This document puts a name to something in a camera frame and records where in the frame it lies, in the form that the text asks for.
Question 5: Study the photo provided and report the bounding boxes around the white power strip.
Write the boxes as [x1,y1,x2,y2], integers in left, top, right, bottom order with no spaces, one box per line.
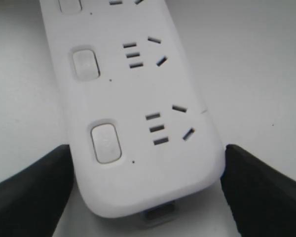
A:
[40,0,225,228]

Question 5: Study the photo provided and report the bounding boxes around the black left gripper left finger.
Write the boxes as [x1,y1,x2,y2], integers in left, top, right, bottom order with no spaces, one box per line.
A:
[0,145,73,237]

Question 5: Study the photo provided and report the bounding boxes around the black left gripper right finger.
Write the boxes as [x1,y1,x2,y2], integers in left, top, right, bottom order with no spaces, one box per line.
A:
[221,144,296,237]

